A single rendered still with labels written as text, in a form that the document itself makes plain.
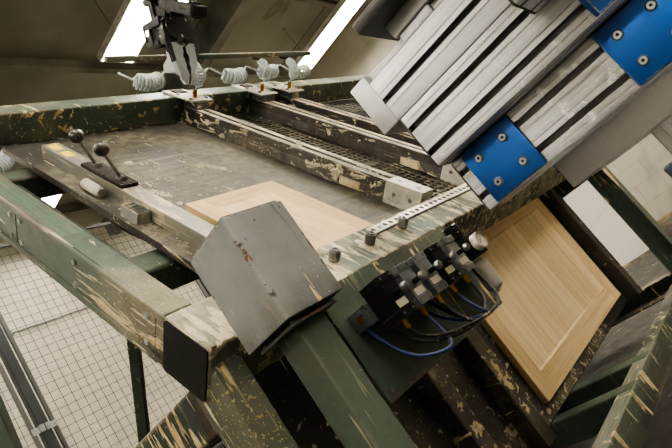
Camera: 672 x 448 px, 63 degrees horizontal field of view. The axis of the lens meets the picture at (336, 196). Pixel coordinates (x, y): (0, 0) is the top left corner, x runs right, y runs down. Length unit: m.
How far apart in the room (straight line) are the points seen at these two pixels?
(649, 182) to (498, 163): 5.69
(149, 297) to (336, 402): 0.40
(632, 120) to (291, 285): 0.52
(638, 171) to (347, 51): 3.81
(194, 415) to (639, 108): 0.83
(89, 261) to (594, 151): 0.89
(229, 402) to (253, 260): 0.26
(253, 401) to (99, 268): 0.39
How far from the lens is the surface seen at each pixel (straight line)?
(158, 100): 2.20
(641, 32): 0.77
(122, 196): 1.50
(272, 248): 0.78
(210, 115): 2.12
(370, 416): 0.79
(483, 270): 1.35
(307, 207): 1.49
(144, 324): 1.04
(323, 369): 0.77
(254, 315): 0.78
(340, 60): 7.70
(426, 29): 0.81
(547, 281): 2.19
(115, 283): 1.08
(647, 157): 6.44
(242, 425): 0.92
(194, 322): 0.95
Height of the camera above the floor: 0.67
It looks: 15 degrees up
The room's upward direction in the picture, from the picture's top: 37 degrees counter-clockwise
